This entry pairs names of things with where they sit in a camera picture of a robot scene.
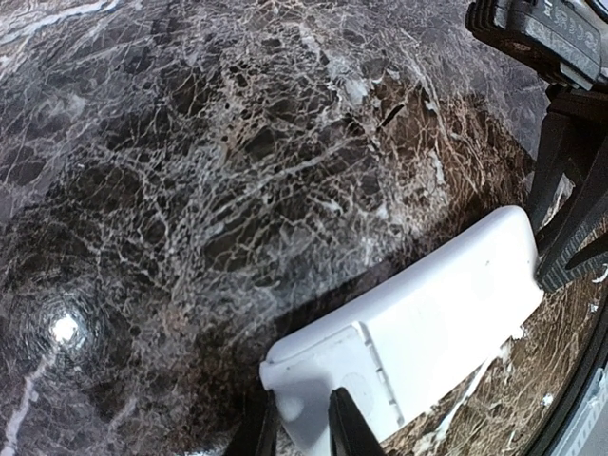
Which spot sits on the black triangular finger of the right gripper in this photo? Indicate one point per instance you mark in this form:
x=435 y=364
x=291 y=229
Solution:
x=568 y=197

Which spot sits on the left gripper black triangular left finger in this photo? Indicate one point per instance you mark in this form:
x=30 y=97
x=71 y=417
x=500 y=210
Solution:
x=257 y=433

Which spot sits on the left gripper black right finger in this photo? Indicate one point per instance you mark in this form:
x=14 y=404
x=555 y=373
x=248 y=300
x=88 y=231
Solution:
x=350 y=434

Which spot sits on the white battery cover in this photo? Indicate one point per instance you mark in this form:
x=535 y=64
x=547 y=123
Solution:
x=303 y=383

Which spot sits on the white remote control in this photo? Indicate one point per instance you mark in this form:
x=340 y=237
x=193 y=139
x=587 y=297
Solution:
x=437 y=321

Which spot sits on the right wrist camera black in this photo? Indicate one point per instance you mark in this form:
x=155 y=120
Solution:
x=565 y=42

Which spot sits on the black curved front rail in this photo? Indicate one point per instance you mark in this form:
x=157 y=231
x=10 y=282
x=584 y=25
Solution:
x=575 y=422

